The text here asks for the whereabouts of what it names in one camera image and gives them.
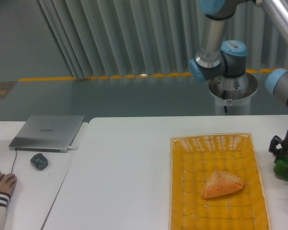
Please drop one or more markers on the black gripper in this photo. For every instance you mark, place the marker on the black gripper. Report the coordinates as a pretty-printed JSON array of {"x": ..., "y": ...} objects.
[{"x": 278, "y": 153}]

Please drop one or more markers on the green bell pepper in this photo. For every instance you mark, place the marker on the green bell pepper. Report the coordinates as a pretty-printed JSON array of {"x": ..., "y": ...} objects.
[{"x": 281, "y": 167}]

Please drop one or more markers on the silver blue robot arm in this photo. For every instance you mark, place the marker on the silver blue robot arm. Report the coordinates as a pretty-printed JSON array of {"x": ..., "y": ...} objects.
[{"x": 223, "y": 63}]

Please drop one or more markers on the yellow woven basket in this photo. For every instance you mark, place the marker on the yellow woven basket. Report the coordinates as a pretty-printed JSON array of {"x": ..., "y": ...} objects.
[{"x": 193, "y": 160}]

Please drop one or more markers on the person's hand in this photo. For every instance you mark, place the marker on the person's hand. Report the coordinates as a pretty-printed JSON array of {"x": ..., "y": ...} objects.
[{"x": 7, "y": 183}]

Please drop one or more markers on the triangular bread pastry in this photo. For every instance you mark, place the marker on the triangular bread pastry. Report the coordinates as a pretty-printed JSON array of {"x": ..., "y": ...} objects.
[{"x": 221, "y": 183}]

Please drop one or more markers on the white corrugated curtain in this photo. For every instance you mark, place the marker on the white corrugated curtain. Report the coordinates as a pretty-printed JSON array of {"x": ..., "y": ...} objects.
[{"x": 106, "y": 38}]

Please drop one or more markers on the small black device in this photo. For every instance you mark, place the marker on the small black device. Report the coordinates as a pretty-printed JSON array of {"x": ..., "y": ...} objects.
[{"x": 39, "y": 161}]

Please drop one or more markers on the silver closed laptop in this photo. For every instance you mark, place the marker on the silver closed laptop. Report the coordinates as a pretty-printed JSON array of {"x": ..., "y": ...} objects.
[{"x": 48, "y": 133}]

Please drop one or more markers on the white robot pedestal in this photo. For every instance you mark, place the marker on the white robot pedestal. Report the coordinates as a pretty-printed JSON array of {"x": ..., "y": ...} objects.
[{"x": 233, "y": 96}]

